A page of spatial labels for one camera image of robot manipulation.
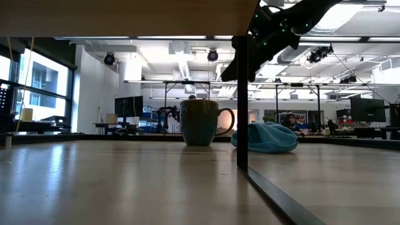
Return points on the black metal rig frame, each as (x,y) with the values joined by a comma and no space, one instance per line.
(277,103)
(187,82)

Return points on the person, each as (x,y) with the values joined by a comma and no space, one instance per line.
(288,120)

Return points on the black computer monitor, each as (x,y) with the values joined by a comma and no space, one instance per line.
(128,106)
(367,110)
(395,115)

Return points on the large black-framed window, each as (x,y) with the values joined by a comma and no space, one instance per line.
(43,78)

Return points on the small white cylinder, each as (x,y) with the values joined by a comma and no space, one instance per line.
(7,142)

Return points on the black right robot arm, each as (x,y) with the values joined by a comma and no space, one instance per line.
(312,12)

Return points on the flat black desk device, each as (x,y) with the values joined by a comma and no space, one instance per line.
(54,120)

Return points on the red white storage bins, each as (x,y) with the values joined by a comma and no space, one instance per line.
(343,120)

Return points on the teal cloth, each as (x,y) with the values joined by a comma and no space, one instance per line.
(272,139)

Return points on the black perforated panel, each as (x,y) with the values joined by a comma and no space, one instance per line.
(3,100)

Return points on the small cardboard box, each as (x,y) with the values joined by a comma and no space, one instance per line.
(111,118)

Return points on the black background robot arm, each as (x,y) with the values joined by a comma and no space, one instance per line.
(331,126)
(167,112)

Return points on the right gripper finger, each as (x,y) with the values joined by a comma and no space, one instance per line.
(231,73)
(253,72)

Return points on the dark background desk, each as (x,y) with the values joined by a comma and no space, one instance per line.
(31,126)
(375,129)

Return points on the black overhead camera cluster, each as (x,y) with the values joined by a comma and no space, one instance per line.
(318,55)

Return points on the black round ceiling camera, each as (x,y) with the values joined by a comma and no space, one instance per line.
(212,55)
(109,58)

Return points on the small black ceiling fixture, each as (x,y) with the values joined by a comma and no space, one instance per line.
(348,80)

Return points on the light wooden shelf board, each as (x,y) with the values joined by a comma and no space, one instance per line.
(125,15)

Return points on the green teal glazed mug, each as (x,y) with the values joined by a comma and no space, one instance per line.
(198,125)

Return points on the pale yellow box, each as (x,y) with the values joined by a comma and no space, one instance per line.
(27,115)

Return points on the background office desk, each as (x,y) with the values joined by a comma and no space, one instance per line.
(103,125)

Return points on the black table edge rail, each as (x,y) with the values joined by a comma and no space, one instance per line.
(47,137)

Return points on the silver ventilation duct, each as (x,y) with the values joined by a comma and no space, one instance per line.
(290,54)

